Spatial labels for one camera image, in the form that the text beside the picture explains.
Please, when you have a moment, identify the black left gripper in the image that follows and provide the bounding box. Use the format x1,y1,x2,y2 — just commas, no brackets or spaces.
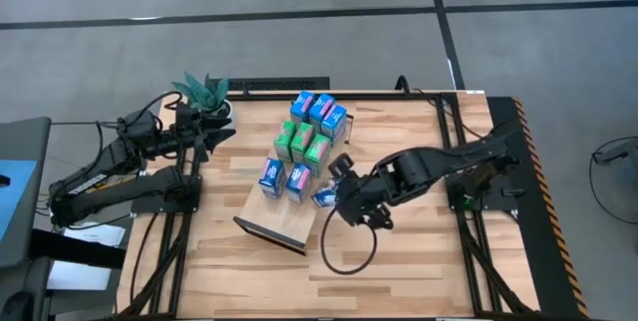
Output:
171,117,237,162

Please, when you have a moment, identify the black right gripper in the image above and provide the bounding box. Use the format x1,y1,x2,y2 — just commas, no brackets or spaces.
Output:
328,173,394,230

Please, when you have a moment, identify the green Apple Jacks cereal box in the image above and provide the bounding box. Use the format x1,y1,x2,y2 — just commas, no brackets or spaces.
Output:
303,133,333,178
289,121,316,164
272,120,298,163

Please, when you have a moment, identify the white plant pot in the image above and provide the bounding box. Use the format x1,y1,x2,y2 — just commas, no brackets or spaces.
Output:
208,100,235,122

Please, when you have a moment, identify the green artificial plant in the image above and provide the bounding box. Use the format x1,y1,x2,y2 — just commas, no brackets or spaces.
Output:
171,70,230,113

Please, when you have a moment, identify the black perforated panel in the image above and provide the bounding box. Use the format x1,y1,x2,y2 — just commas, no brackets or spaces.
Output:
208,76,331,93

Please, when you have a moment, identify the white paper sheet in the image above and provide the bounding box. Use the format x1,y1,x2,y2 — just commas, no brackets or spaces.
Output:
47,221,127,292

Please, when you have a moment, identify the grey desk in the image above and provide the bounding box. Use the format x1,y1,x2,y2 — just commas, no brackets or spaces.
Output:
0,116,54,270

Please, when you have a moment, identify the black panel hazard stripe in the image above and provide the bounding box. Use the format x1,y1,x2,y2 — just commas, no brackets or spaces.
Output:
485,95,590,320

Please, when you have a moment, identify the blue sheet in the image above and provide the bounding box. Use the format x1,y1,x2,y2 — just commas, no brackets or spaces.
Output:
0,159,39,243

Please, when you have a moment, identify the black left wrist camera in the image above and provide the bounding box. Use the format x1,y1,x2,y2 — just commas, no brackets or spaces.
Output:
174,103,195,128

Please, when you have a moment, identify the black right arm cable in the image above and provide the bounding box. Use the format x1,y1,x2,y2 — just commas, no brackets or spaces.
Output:
318,204,380,277

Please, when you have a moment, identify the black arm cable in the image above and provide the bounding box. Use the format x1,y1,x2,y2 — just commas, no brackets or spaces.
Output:
318,204,380,277
89,89,184,162

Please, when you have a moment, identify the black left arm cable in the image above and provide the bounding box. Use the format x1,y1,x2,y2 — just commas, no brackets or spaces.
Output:
89,89,184,162

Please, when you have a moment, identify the black aluminium table frame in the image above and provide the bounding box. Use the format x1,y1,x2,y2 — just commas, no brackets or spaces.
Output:
119,89,537,321

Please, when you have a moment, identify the black cable on table frame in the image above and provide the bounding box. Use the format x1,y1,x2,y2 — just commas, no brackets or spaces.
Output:
394,74,494,138

